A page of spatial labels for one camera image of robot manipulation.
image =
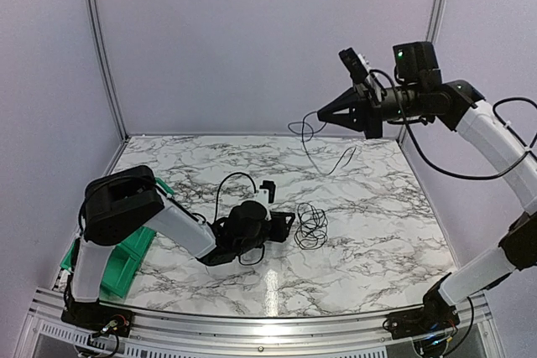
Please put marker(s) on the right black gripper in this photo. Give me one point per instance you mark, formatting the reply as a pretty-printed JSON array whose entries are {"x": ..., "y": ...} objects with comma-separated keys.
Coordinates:
[{"x": 372, "y": 115}]

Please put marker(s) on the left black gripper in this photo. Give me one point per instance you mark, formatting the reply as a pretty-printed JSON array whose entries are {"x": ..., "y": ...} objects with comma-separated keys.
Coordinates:
[{"x": 281, "y": 230}]

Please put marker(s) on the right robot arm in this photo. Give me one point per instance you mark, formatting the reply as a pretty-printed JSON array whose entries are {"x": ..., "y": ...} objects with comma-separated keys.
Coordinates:
[{"x": 416, "y": 93}]

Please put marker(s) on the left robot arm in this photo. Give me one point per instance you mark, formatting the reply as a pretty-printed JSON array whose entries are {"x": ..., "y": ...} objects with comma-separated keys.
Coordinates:
[{"x": 117, "y": 205}]

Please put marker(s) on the far green storage bin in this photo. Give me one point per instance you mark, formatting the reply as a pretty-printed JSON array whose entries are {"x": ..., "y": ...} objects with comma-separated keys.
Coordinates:
[{"x": 165, "y": 189}]

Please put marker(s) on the green storage bin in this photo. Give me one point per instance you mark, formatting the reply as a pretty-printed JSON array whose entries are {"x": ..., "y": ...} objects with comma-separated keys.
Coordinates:
[
  {"x": 138, "y": 243},
  {"x": 113, "y": 270},
  {"x": 165, "y": 189}
]

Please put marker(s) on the middle green storage bin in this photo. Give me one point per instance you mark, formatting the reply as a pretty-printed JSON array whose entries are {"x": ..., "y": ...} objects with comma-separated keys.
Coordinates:
[{"x": 138, "y": 243}]

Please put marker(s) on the near green storage bin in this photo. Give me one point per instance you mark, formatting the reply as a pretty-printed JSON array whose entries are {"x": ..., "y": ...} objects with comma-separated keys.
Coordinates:
[{"x": 113, "y": 270}]

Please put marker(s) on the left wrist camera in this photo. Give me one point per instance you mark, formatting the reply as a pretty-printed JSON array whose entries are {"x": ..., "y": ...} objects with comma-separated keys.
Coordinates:
[{"x": 266, "y": 193}]

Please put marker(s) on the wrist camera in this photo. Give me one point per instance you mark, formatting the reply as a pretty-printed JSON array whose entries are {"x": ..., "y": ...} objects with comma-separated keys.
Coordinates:
[
  {"x": 266, "y": 193},
  {"x": 360, "y": 72}
]

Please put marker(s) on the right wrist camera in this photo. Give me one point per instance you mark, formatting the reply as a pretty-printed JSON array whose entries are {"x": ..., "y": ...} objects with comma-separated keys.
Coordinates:
[{"x": 360, "y": 72}]

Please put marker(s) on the front aluminium rail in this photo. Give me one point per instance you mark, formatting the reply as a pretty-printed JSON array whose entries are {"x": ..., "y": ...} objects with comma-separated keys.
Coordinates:
[{"x": 154, "y": 333}]

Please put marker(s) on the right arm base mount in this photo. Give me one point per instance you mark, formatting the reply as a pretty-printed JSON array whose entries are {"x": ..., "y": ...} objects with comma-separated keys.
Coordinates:
[{"x": 434, "y": 315}]

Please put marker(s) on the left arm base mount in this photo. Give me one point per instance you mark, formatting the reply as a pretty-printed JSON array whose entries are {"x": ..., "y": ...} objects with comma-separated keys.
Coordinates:
[{"x": 98, "y": 318}]

